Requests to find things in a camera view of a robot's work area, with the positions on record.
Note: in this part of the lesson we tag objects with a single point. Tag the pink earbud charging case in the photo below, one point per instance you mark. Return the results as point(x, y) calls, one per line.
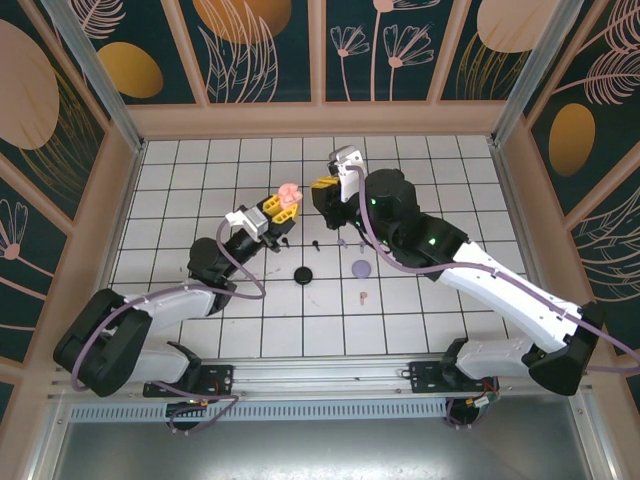
point(290, 194)

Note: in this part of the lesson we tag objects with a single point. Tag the black earbud charging case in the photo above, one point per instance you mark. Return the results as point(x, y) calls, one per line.
point(303, 275)

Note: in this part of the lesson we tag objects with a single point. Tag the purple earbud charging case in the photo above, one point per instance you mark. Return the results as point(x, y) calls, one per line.
point(361, 268)

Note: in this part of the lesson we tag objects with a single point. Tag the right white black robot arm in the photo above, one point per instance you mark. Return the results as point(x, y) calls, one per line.
point(500, 285)

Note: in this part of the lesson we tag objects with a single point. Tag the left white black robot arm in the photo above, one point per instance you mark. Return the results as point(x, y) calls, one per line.
point(170, 300)

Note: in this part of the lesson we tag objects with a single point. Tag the yellow power connector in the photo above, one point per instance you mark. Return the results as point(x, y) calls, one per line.
point(201, 402)
point(477, 402)

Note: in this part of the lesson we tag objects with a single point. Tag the grey metal sheet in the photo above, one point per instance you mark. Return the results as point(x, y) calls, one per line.
point(320, 450)

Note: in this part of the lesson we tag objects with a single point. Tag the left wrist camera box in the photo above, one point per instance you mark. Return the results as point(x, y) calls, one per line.
point(252, 220)

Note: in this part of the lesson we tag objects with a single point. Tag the aluminium table edge rail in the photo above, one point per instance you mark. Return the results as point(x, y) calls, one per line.
point(505, 185)
point(131, 185)

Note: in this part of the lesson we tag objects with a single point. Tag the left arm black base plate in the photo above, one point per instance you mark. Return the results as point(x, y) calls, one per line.
point(220, 377)

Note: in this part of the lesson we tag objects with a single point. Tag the aluminium mounting rail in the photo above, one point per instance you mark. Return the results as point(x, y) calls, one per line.
point(320, 375)

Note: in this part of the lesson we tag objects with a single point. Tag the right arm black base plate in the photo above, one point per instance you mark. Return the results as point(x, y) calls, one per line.
point(425, 377)

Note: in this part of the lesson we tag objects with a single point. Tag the aluminium corner post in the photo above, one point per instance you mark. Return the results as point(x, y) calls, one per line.
point(540, 65)
point(100, 75)

